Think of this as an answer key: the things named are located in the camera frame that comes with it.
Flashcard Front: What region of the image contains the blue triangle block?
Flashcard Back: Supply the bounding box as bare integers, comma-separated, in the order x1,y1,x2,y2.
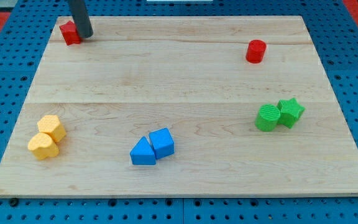
130,136,156,166

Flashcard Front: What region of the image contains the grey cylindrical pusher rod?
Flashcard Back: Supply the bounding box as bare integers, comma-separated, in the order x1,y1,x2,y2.
68,0,93,39

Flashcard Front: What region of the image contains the green star block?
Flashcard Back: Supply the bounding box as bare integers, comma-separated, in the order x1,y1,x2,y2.
277,98,305,129

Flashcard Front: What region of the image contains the red cylinder block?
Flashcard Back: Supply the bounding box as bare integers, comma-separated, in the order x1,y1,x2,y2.
246,39,267,63

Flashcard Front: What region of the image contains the light wooden board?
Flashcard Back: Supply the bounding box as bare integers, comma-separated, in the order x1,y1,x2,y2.
0,16,358,198

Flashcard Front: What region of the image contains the yellow hexagon block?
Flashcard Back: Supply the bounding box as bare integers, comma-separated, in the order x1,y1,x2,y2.
37,114,67,142

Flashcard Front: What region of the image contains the blue cube block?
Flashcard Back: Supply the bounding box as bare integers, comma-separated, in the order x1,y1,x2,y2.
149,128,175,159

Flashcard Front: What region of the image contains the yellow heart block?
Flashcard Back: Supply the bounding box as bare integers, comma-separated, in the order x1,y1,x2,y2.
27,133,60,160

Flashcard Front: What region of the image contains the red star block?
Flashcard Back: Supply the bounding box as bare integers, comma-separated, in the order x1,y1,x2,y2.
59,21,81,45

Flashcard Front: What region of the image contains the green cylinder block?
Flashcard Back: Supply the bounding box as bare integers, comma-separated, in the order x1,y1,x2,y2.
255,104,281,132

